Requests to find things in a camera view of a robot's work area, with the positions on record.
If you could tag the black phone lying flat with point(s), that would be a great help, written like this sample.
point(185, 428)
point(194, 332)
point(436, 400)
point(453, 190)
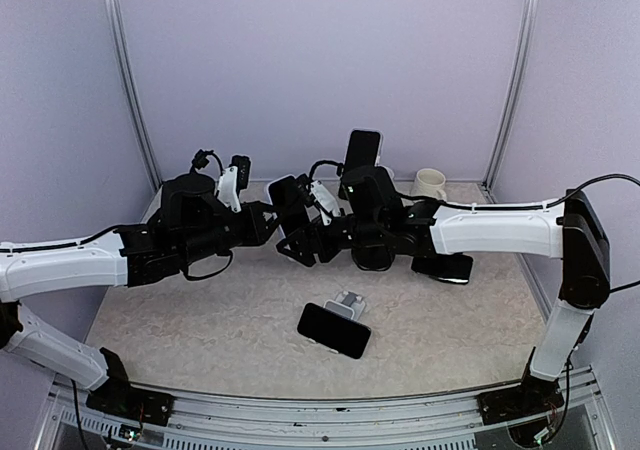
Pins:
point(453, 269)

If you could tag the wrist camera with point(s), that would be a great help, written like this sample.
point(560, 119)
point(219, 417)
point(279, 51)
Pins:
point(233, 180)
point(316, 195)

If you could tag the phone on tall stand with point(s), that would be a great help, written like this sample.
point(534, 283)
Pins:
point(363, 149)

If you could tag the grey folding phone stand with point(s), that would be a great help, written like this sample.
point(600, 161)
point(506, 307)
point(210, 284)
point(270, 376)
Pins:
point(348, 305)

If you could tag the tall black phone stand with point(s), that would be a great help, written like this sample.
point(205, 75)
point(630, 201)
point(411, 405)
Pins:
point(370, 193)

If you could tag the cream ceramic mug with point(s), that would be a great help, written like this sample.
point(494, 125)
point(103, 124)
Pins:
point(429, 183)

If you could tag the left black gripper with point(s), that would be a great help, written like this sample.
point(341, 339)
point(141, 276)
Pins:
point(257, 230)

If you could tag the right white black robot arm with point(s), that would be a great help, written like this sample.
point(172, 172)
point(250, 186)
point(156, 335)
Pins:
point(585, 284)

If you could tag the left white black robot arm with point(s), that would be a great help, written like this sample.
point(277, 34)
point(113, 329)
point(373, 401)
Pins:
point(28, 270)

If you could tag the left aluminium frame post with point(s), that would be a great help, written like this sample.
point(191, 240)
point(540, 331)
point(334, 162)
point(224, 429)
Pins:
point(117, 29)

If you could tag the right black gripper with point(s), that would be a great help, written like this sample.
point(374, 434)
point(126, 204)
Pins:
point(314, 231)

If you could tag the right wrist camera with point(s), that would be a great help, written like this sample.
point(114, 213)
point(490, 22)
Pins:
point(316, 195)

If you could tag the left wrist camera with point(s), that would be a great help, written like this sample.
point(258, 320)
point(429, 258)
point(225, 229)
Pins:
point(233, 180)

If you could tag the right aluminium frame post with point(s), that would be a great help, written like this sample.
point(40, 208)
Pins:
point(516, 80)

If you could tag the front aluminium rail base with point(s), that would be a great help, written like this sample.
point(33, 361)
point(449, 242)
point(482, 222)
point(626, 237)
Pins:
point(450, 420)

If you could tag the blue phone on grey stand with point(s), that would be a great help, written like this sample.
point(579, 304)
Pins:
point(345, 336)

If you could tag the aluminium frame post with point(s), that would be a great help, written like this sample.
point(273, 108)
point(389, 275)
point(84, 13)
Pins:
point(117, 29)
point(516, 80)

